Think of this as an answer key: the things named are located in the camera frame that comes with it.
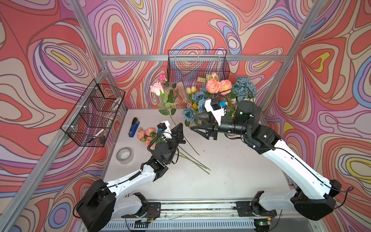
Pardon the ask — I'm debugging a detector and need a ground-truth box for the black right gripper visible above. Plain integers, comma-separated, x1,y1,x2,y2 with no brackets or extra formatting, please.
190,110,250,141

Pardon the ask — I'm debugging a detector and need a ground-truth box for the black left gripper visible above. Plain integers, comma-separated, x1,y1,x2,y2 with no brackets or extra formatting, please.
163,123,185,166

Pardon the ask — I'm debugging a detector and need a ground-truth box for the pale pink rose stem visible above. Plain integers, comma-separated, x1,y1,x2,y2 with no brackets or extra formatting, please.
149,81,201,157

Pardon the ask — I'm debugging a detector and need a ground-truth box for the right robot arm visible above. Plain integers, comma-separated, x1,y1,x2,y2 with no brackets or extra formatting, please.
191,99,342,221

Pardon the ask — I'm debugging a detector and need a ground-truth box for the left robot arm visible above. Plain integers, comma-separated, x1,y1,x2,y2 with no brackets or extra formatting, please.
73,121,186,232

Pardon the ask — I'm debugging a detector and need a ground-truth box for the blue rose bouquet right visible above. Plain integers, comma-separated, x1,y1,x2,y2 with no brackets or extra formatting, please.
233,76,258,102

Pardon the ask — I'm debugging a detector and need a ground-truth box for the blue rose bouquet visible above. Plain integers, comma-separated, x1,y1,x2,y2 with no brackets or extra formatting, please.
182,86,214,127
233,76,258,102

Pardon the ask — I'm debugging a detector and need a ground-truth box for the blue stapler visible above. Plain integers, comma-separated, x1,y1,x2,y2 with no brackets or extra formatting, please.
128,117,140,138

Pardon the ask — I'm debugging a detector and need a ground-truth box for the white tape roll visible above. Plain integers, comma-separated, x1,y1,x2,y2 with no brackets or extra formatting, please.
116,148,134,164

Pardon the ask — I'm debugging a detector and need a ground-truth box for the pink rose bunch centre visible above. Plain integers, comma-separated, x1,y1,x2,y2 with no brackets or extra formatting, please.
206,72,232,95

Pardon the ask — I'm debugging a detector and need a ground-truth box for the blue rose bouquet left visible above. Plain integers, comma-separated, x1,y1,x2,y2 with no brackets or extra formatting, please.
182,86,214,127

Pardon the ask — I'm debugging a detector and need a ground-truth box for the yellow sponge in basket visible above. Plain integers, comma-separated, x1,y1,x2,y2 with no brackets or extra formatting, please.
197,74,214,83

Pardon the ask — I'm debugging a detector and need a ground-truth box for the magenta rosebud stem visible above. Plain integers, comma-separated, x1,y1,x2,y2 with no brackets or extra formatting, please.
158,73,179,100

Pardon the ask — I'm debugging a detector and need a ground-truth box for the black wire basket back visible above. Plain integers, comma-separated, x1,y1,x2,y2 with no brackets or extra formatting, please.
167,48,230,87

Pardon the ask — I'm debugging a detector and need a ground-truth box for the black wire basket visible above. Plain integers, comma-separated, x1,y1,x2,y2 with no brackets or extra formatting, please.
60,80,125,148
167,48,230,87

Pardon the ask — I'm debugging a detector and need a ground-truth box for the black wire basket left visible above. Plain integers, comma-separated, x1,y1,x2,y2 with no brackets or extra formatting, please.
60,80,125,148

